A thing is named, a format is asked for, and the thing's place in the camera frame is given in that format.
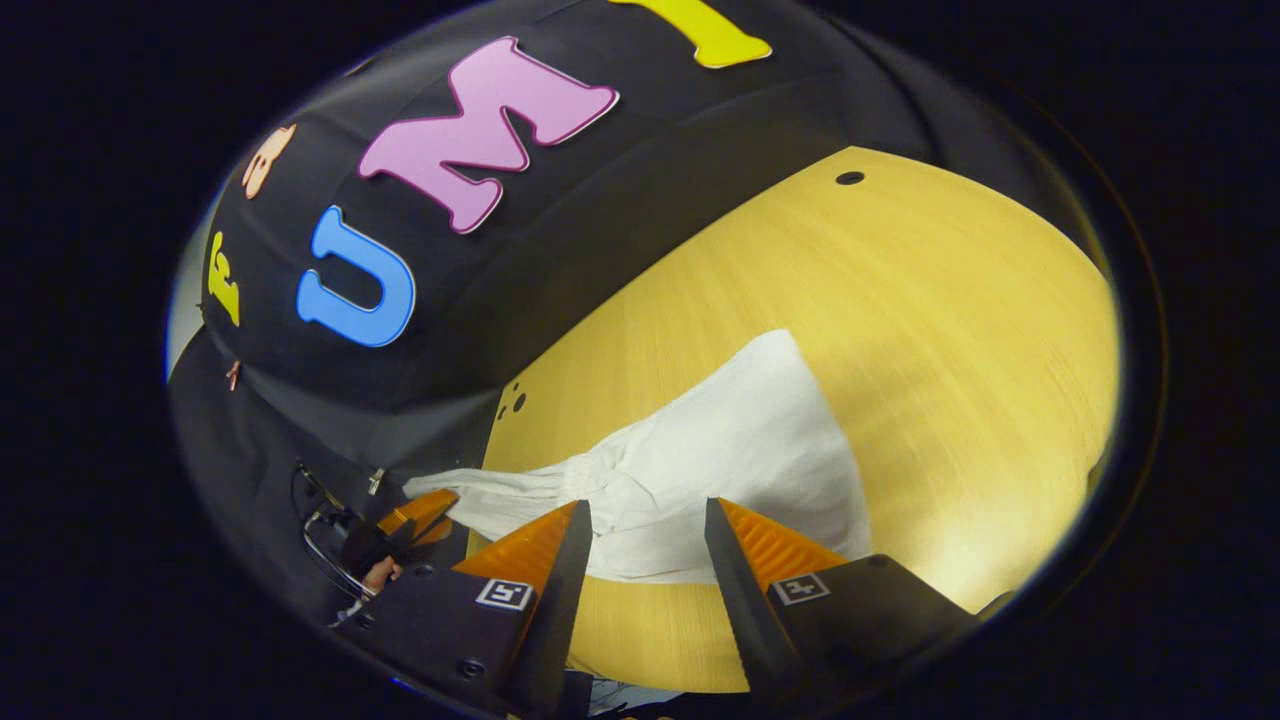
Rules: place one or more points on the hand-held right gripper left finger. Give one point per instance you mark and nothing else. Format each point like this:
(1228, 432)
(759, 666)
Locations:
(560, 620)

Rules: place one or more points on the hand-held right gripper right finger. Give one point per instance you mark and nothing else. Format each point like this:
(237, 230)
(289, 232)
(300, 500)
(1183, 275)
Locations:
(745, 620)

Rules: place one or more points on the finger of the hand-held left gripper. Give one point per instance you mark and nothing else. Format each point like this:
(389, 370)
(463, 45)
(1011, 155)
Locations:
(420, 510)

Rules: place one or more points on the white jeans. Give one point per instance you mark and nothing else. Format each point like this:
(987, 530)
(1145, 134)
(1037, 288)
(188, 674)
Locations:
(740, 440)

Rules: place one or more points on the silver metal clip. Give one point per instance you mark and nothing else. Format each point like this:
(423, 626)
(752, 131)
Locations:
(375, 482)

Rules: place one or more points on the copper clip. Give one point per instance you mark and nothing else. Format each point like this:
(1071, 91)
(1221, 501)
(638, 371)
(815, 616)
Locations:
(232, 375)

